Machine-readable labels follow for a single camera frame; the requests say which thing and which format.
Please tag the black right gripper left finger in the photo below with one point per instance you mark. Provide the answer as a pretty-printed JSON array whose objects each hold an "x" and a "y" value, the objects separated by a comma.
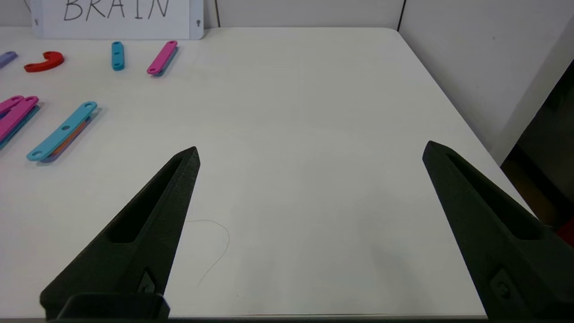
[{"x": 148, "y": 211}]

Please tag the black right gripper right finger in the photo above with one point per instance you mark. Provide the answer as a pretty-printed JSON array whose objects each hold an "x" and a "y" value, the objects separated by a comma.
[{"x": 493, "y": 233}]

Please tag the small red C piece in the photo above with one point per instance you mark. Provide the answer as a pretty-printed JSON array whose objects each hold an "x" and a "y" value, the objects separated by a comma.
[{"x": 42, "y": 65}]

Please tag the white BRAIN sign board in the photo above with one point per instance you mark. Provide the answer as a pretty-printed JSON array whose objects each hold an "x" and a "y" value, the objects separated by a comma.
[{"x": 116, "y": 27}]

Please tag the thin hair strand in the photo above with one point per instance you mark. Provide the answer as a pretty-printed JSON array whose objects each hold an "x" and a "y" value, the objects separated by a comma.
[{"x": 228, "y": 237}]

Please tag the dark background furniture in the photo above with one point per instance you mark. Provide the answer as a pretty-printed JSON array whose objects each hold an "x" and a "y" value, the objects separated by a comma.
[{"x": 551, "y": 157}]

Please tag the long blue bar orange underside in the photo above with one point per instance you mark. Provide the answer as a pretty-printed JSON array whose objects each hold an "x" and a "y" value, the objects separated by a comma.
[{"x": 63, "y": 130}]

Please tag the short pink bar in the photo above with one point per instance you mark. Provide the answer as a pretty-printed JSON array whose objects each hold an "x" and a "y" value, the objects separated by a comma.
[{"x": 162, "y": 57}]

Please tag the short blue bar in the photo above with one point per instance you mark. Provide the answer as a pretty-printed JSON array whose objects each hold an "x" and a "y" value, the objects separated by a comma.
[{"x": 117, "y": 56}]

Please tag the long pink bar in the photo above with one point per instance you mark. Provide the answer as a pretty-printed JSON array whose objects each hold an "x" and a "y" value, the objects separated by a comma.
[
  {"x": 15, "y": 116},
  {"x": 9, "y": 103}
]

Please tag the short purple bar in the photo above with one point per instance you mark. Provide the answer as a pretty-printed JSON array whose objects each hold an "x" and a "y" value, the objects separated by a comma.
[{"x": 6, "y": 58}]

